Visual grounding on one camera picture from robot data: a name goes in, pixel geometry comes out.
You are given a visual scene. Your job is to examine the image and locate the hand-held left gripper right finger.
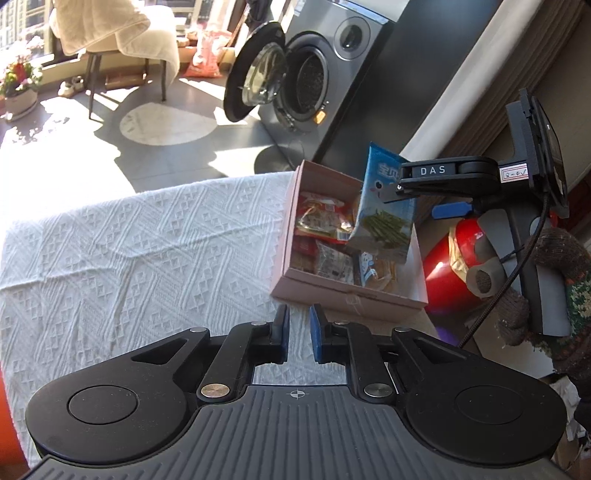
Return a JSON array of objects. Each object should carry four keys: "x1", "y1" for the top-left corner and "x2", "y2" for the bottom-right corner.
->
[{"x1": 310, "y1": 304, "x2": 467, "y2": 401}]

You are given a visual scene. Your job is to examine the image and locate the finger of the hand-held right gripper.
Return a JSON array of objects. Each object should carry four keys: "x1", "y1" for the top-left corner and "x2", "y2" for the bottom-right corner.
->
[
  {"x1": 382, "y1": 157, "x2": 502, "y2": 207},
  {"x1": 434, "y1": 193, "x2": 502, "y2": 221}
]

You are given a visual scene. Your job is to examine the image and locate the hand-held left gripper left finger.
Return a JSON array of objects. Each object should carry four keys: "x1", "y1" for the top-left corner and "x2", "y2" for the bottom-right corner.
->
[{"x1": 130, "y1": 305, "x2": 291, "y2": 403}]

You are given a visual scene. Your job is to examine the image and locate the pink cardboard box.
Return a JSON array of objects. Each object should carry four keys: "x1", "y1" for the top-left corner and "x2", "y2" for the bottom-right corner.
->
[{"x1": 270, "y1": 159, "x2": 429, "y2": 311}]

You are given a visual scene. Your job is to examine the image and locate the blue snack packet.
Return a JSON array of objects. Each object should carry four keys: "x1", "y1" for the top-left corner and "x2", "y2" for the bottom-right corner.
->
[{"x1": 346, "y1": 142, "x2": 419, "y2": 265}]

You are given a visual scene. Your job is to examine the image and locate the person's right hand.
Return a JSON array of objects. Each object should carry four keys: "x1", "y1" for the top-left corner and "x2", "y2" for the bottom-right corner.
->
[{"x1": 464, "y1": 226, "x2": 591, "y2": 377}]

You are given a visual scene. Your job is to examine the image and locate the red trash can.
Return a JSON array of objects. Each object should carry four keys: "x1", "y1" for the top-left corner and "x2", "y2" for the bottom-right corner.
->
[{"x1": 422, "y1": 217, "x2": 499, "y2": 315}]

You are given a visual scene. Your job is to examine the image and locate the small blue white packet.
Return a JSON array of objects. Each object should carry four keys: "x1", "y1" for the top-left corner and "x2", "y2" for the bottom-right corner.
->
[{"x1": 358, "y1": 251, "x2": 385, "y2": 288}]

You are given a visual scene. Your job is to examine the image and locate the grey curtain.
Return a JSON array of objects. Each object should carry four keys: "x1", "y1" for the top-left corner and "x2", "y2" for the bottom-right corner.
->
[{"x1": 399, "y1": 0, "x2": 585, "y2": 185}]

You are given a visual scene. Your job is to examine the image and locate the red white snack packet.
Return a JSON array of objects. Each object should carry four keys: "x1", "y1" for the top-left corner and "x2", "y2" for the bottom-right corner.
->
[{"x1": 296, "y1": 193, "x2": 358, "y2": 243}]

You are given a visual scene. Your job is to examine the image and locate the grey washing machine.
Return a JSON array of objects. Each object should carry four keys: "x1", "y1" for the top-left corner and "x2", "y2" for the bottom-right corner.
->
[{"x1": 224, "y1": 0, "x2": 502, "y2": 174}]

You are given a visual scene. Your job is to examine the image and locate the white textured tablecloth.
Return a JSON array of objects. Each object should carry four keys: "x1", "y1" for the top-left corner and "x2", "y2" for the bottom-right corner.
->
[{"x1": 0, "y1": 171, "x2": 439, "y2": 467}]

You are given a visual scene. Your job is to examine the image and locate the white crumpled cloth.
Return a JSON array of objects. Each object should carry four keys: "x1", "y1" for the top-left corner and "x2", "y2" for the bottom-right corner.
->
[{"x1": 551, "y1": 376, "x2": 583, "y2": 444}]

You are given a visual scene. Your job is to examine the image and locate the oval white rug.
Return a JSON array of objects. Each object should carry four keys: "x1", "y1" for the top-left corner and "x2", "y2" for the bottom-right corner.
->
[{"x1": 119, "y1": 102, "x2": 218, "y2": 146}]

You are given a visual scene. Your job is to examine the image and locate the red white bag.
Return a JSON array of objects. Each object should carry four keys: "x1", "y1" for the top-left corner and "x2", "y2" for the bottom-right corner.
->
[{"x1": 185, "y1": 30, "x2": 234, "y2": 79}]

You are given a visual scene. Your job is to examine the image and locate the wooden box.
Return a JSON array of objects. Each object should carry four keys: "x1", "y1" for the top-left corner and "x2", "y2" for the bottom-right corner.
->
[{"x1": 105, "y1": 69, "x2": 156, "y2": 91}]

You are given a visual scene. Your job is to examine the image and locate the dark-legged chair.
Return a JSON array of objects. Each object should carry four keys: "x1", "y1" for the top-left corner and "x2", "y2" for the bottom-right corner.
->
[{"x1": 85, "y1": 50, "x2": 169, "y2": 121}]

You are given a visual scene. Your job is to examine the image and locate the pale slippers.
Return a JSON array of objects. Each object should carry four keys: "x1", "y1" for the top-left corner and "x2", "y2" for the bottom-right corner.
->
[{"x1": 58, "y1": 76, "x2": 86, "y2": 97}]

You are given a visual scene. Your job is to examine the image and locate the cream blanket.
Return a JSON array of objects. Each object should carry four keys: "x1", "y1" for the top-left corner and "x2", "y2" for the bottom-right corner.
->
[{"x1": 48, "y1": 0, "x2": 181, "y2": 86}]

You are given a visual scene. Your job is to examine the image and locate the potted flower plant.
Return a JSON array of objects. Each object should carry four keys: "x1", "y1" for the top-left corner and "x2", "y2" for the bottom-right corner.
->
[{"x1": 0, "y1": 55, "x2": 44, "y2": 121}]

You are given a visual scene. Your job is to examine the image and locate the black cable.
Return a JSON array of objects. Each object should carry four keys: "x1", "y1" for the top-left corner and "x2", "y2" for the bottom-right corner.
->
[{"x1": 457, "y1": 194, "x2": 551, "y2": 350}]

